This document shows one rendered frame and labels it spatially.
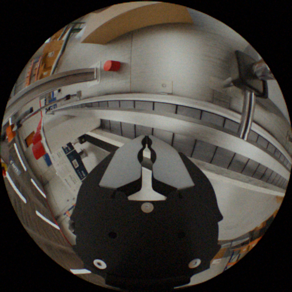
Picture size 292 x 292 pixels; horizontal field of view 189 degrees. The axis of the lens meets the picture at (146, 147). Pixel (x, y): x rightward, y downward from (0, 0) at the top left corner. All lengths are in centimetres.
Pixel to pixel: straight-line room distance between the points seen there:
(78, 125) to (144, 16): 30
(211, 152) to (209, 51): 20
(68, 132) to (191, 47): 31
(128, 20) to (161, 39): 10
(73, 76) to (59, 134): 19
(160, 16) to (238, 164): 34
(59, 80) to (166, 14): 31
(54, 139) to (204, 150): 28
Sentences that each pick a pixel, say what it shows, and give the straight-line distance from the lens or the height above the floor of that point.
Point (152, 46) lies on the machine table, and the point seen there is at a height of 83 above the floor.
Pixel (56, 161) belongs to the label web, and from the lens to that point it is 50.
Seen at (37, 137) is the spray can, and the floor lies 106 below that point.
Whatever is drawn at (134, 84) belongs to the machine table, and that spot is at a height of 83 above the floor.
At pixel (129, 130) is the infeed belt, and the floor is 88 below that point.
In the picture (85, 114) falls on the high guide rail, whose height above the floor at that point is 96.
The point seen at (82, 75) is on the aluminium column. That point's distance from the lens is 36.
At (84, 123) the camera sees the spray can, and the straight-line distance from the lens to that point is 25.
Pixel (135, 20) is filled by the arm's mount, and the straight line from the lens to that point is 28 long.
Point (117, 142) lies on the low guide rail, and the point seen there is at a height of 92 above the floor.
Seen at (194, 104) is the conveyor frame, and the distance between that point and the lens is 15.
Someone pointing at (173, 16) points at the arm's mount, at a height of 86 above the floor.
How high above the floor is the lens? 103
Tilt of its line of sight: 47 degrees down
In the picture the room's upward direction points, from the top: 133 degrees counter-clockwise
